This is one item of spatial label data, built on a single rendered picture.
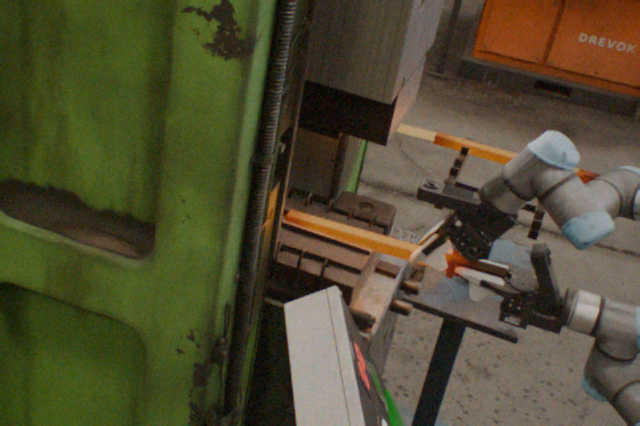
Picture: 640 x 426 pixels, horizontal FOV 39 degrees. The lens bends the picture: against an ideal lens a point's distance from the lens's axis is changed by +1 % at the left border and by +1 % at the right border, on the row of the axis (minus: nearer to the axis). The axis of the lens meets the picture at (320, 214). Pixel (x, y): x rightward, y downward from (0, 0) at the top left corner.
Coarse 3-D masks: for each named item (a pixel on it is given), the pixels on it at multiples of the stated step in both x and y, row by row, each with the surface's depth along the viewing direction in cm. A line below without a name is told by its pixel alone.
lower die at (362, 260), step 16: (288, 208) 174; (304, 208) 176; (320, 208) 177; (288, 224) 169; (352, 224) 174; (368, 224) 175; (288, 240) 166; (304, 240) 167; (320, 240) 168; (336, 240) 167; (288, 256) 164; (320, 256) 164; (336, 256) 164; (352, 256) 165; (368, 256) 166; (288, 272) 162; (304, 272) 161; (320, 272) 161; (336, 272) 162; (352, 272) 163; (368, 272) 173; (304, 288) 163; (352, 288) 159; (352, 304) 164
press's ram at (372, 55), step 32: (320, 0) 130; (352, 0) 128; (384, 0) 127; (416, 0) 127; (320, 32) 132; (352, 32) 131; (384, 32) 129; (416, 32) 136; (320, 64) 135; (352, 64) 133; (384, 64) 131; (416, 64) 147; (384, 96) 134
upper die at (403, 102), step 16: (416, 80) 153; (304, 96) 144; (320, 96) 143; (336, 96) 142; (352, 96) 141; (400, 96) 141; (416, 96) 159; (304, 112) 145; (320, 112) 144; (336, 112) 143; (352, 112) 142; (368, 112) 141; (384, 112) 141; (400, 112) 146; (336, 128) 145; (352, 128) 144; (368, 128) 143; (384, 128) 142; (384, 144) 143
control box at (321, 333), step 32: (288, 320) 119; (320, 320) 117; (352, 320) 124; (320, 352) 112; (352, 352) 112; (320, 384) 108; (352, 384) 106; (320, 416) 104; (352, 416) 102; (384, 416) 120
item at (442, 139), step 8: (440, 136) 216; (448, 136) 217; (440, 144) 217; (448, 144) 216; (456, 144) 215; (464, 144) 215; (472, 144) 215; (480, 144) 216; (472, 152) 215; (480, 152) 214; (488, 152) 214; (496, 152) 214; (504, 152) 215; (496, 160) 214; (504, 160) 213; (584, 176) 210; (592, 176) 209
